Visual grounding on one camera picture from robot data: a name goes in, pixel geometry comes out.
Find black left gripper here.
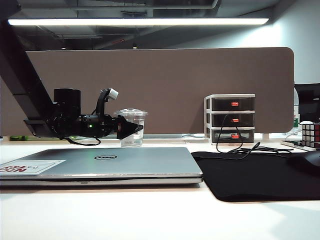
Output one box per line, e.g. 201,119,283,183
98,113,145,140

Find clear plastic cup with lid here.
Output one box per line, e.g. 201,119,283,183
114,108,149,148

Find silver Dell laptop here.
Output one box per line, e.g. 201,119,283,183
0,146,204,187

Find brown desk divider panel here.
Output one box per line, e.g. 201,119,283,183
0,46,295,137

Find white red sticker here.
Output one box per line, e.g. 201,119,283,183
0,159,67,175

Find long ceiling light strip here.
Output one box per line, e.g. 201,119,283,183
7,17,270,27

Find black mouse pad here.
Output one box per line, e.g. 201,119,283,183
191,150,320,203

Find white bottle with green label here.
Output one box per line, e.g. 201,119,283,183
293,88,302,131

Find black computer mouse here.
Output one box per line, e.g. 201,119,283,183
286,151,320,173

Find Rubik's cube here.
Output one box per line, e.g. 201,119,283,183
301,121,320,150

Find black monitor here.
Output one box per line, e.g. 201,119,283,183
294,83,320,124

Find white wrist camera black mount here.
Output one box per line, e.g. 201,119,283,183
96,87,120,117

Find grey desk cable cover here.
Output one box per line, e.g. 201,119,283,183
99,138,188,145

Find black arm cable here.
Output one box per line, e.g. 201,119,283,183
59,135,102,146

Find white drawer organizer frame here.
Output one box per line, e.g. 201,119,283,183
204,93,256,146

